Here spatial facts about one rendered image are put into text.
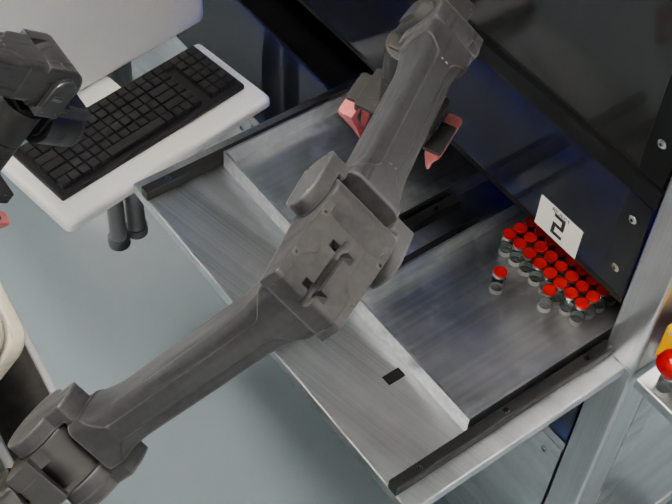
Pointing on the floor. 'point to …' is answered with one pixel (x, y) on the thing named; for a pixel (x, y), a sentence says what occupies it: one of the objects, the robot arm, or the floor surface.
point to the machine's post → (630, 329)
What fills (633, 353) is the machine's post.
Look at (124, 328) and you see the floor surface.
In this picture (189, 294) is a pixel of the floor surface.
